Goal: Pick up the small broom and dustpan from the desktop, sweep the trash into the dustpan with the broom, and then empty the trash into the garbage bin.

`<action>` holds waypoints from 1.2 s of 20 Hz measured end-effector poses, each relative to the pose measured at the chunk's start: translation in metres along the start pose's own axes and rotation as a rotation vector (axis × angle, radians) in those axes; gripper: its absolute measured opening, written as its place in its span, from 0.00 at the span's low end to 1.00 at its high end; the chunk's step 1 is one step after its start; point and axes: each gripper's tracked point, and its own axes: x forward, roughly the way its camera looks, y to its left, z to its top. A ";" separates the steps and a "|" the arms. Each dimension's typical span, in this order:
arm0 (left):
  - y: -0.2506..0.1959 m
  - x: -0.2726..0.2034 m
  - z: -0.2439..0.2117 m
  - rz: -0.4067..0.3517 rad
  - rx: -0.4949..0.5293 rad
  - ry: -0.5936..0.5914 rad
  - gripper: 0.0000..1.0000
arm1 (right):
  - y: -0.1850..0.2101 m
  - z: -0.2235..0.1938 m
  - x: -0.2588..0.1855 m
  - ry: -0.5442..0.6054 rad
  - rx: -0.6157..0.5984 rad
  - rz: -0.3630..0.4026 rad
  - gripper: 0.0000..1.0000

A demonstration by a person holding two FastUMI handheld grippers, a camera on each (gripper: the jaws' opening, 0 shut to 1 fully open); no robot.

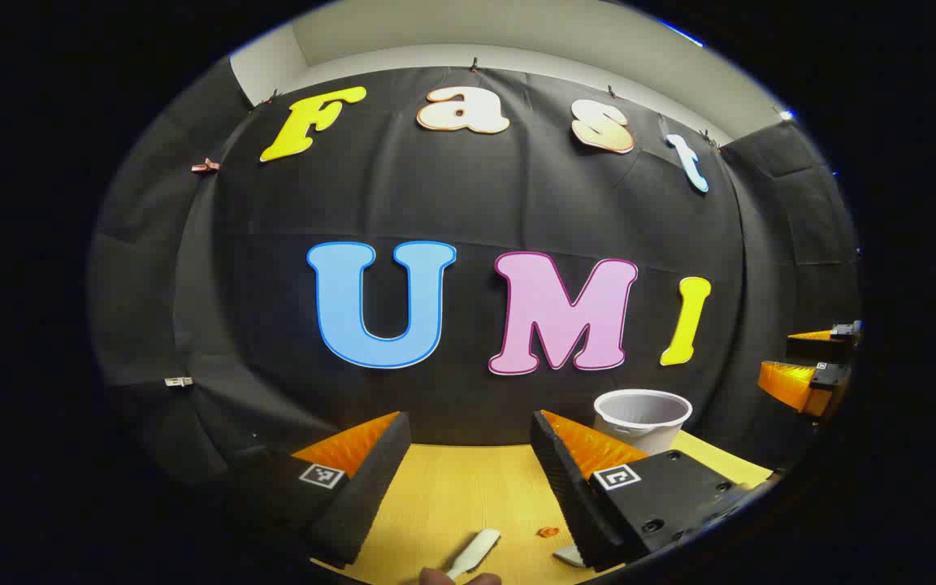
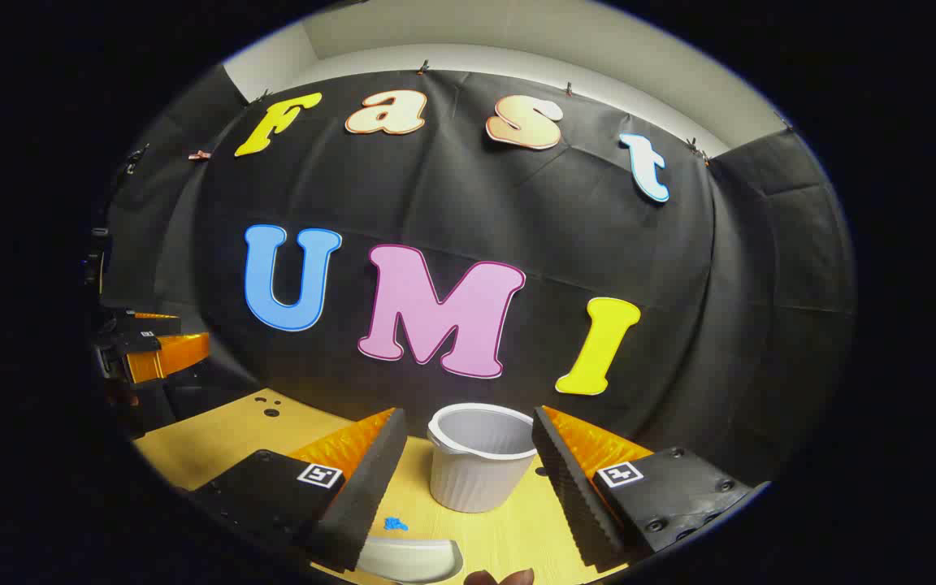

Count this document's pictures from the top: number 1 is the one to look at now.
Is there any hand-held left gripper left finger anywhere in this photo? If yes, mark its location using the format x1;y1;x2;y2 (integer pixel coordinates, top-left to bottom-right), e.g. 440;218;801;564
224;410;413;570

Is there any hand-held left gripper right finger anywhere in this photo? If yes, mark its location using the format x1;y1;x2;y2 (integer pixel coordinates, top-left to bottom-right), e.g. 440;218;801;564
530;409;761;572

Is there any white ribbed garbage bin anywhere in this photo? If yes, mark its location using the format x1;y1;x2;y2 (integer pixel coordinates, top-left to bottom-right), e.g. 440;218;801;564
594;388;694;456

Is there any wooden desktop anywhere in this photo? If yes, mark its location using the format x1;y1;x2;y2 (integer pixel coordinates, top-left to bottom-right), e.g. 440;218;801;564
310;431;774;585

